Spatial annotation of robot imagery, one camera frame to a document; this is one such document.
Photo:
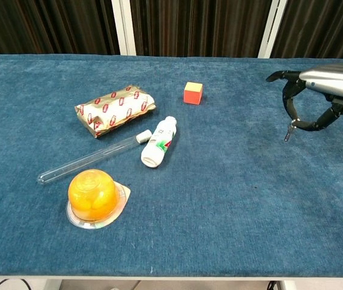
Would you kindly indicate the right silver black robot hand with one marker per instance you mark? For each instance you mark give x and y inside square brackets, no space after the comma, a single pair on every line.
[334,80]

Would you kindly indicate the dark pleated curtain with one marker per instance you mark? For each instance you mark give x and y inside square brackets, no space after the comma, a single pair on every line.
[53,24]
[322,27]
[195,27]

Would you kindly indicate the orange foam cube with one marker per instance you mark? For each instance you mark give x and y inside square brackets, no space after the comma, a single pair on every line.
[193,96]

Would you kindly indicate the blue table cloth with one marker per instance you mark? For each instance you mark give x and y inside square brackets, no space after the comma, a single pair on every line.
[219,196]

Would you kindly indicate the white plastic bottle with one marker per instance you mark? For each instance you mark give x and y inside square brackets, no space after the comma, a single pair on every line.
[159,142]

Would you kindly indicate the gold red snack packet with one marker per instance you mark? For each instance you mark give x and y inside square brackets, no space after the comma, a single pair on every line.
[113,111]

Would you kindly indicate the glass test tube white cap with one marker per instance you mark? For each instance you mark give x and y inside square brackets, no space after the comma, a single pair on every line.
[92,158]

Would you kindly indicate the orange fruit jelly cup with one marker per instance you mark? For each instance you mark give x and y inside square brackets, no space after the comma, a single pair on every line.
[94,194]

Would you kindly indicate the white frame post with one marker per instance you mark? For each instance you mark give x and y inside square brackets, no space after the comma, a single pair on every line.
[269,27]
[122,27]

